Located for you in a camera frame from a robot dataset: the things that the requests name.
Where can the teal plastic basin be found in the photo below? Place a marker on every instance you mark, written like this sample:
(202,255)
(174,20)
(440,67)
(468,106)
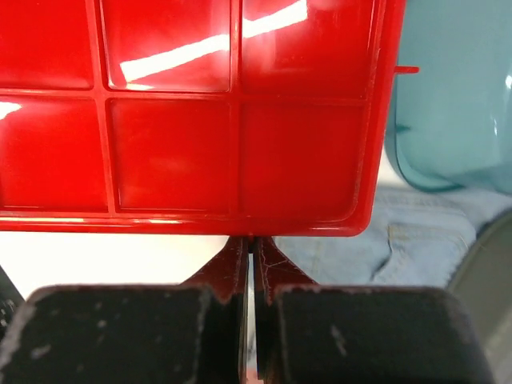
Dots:
(450,123)

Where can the red plastic tray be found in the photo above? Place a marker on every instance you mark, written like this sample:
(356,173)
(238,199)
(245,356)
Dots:
(251,118)

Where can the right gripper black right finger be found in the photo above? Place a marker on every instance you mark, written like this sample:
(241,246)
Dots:
(312,333)

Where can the light blue denim jacket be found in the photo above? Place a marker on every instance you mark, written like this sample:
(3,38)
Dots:
(413,239)

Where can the grey plastic basin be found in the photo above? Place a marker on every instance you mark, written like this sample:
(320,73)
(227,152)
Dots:
(482,283)

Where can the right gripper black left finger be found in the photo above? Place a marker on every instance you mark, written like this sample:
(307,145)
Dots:
(191,332)

